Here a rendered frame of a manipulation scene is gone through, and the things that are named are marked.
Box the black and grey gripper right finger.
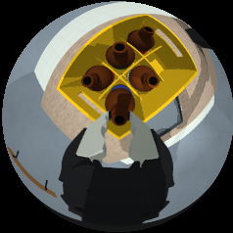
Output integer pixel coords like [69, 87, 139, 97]
[128, 111, 174, 188]

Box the yellow bottle crate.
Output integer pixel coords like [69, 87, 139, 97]
[57, 14, 198, 122]

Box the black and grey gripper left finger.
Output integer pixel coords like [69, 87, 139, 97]
[59, 111, 111, 182]

